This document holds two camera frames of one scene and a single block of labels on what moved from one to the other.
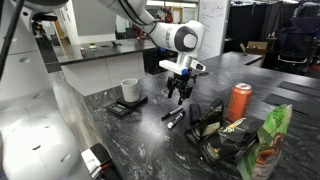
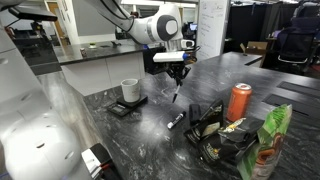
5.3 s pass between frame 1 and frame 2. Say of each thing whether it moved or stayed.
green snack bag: stayed
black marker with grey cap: moved
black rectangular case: stayed
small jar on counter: stayed
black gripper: moved
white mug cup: stayed
